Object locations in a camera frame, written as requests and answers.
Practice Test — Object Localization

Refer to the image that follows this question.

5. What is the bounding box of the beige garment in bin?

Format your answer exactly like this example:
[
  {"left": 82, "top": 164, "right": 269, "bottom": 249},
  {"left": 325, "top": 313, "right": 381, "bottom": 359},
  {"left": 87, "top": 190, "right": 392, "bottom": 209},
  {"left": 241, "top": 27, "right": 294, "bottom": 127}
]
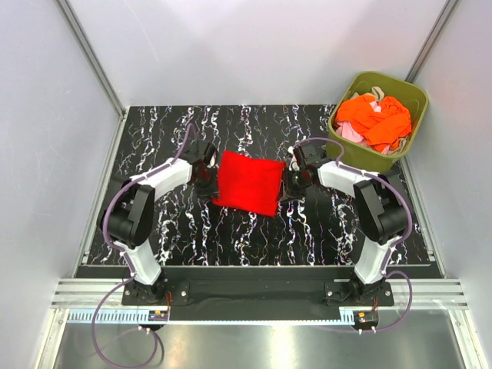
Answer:
[{"left": 350, "top": 86, "right": 385, "bottom": 104}]

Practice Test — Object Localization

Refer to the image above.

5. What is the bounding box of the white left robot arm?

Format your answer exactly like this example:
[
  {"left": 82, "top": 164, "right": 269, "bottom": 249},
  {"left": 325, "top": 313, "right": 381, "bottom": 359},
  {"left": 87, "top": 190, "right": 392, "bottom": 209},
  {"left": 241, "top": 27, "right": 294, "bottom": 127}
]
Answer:
[{"left": 98, "top": 140, "right": 218, "bottom": 304}]

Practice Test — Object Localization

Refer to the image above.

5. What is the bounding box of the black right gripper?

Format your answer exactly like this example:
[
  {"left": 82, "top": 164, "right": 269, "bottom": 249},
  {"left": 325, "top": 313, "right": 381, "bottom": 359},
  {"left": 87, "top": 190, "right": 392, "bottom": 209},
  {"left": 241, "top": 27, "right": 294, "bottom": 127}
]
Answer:
[{"left": 276, "top": 167, "right": 313, "bottom": 204}]

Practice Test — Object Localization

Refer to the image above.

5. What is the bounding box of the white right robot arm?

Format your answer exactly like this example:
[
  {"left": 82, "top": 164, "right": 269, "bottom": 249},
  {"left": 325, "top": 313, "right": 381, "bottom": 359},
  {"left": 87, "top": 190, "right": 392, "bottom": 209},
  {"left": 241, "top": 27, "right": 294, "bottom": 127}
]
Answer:
[{"left": 278, "top": 142, "right": 413, "bottom": 306}]

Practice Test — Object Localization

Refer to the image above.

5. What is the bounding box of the aluminium left corner post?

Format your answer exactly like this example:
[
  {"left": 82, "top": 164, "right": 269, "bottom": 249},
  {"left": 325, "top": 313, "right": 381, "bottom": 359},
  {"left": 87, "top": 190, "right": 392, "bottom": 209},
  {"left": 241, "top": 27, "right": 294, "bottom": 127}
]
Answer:
[{"left": 55, "top": 0, "right": 126, "bottom": 118}]

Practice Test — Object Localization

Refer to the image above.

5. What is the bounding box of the right small controller board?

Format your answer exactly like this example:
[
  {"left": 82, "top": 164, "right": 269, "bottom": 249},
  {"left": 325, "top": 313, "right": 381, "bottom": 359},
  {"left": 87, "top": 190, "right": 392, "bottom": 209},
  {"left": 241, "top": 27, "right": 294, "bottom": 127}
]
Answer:
[{"left": 355, "top": 311, "right": 379, "bottom": 324}]

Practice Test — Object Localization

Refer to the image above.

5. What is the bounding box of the small controller board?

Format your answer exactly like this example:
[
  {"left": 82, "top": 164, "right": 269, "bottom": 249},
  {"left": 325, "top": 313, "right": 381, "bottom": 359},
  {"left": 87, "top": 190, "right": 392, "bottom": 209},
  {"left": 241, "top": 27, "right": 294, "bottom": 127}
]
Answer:
[
  {"left": 148, "top": 310, "right": 169, "bottom": 322},
  {"left": 355, "top": 311, "right": 379, "bottom": 324}
]

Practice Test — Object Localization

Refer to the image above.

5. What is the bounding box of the red t-shirt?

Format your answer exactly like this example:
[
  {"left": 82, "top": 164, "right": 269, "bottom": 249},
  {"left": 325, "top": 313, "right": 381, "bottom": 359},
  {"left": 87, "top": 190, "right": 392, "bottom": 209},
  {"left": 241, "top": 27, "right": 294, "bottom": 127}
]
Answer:
[{"left": 212, "top": 151, "right": 286, "bottom": 217}]

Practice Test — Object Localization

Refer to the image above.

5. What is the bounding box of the pink garment in bin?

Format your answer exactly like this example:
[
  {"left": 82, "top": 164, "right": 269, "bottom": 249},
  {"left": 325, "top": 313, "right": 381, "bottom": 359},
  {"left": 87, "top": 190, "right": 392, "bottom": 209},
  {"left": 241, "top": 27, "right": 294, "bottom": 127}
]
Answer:
[{"left": 334, "top": 100, "right": 381, "bottom": 147}]

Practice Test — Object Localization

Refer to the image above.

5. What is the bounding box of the aluminium right corner post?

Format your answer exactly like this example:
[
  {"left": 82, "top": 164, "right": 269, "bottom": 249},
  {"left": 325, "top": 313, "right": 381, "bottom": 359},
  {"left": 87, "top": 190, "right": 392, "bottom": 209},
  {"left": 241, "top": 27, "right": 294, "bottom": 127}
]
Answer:
[{"left": 405, "top": 0, "right": 461, "bottom": 83}]

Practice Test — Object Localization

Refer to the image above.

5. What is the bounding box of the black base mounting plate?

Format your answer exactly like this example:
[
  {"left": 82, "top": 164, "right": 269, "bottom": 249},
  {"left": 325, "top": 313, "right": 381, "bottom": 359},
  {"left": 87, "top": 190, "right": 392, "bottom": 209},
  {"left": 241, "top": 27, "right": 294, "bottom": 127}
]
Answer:
[{"left": 122, "top": 267, "right": 394, "bottom": 324}]

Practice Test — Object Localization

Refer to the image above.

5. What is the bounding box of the aluminium front rail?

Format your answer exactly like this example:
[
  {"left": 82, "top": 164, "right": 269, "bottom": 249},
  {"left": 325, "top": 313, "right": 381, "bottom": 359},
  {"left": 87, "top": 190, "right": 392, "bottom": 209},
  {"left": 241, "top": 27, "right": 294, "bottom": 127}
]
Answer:
[{"left": 51, "top": 279, "right": 467, "bottom": 326}]

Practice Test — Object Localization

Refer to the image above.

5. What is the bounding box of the left small controller board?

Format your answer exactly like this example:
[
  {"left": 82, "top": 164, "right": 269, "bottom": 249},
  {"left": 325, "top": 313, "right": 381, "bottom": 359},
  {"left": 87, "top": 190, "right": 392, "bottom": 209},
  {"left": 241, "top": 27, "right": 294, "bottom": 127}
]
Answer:
[{"left": 148, "top": 310, "right": 169, "bottom": 322}]

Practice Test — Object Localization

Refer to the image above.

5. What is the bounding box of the aluminium corner post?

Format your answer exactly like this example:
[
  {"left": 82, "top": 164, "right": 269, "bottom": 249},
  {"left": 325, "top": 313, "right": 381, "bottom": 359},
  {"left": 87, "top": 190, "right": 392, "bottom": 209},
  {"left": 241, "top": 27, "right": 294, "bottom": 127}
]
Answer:
[
  {"left": 55, "top": 0, "right": 126, "bottom": 118},
  {"left": 405, "top": 0, "right": 461, "bottom": 83}
]

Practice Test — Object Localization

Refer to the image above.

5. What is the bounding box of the orange t-shirt in bin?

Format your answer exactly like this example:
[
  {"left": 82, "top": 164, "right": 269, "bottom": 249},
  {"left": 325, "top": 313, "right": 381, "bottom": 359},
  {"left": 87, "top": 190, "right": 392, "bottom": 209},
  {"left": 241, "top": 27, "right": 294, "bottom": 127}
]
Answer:
[{"left": 333, "top": 95, "right": 412, "bottom": 155}]

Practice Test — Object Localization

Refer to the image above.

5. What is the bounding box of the olive green plastic bin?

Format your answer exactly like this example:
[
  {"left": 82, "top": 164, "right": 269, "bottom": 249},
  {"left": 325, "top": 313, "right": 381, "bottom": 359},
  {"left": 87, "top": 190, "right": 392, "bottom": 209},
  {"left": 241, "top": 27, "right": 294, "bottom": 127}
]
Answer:
[{"left": 327, "top": 71, "right": 429, "bottom": 171}]

